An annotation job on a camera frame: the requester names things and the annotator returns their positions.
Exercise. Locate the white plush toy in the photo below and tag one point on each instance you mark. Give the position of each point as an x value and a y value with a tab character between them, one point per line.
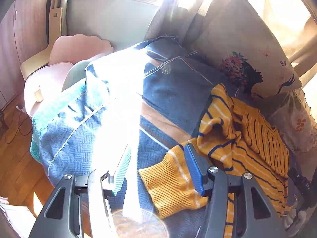
294	220

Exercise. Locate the yellow striped knit sweater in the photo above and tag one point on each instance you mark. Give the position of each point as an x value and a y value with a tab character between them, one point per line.
233	135

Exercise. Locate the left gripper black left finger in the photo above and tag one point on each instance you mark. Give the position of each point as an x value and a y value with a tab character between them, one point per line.
90	174

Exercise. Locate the white floral leaf pillow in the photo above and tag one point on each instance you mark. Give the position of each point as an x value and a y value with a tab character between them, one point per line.
294	122

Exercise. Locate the cream pillow with woman print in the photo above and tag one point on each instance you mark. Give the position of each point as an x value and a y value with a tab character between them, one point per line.
240	44

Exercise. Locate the blue plaid bed sheet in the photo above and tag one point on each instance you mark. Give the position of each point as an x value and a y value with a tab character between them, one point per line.
136	103

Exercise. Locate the pink shell-shaped chair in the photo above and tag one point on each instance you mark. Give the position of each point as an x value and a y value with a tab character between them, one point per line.
67	60

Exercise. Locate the wooden wardrobe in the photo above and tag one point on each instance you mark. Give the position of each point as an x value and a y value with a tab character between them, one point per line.
23	34

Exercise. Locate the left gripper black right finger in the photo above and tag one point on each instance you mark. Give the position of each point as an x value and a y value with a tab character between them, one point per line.
233	201

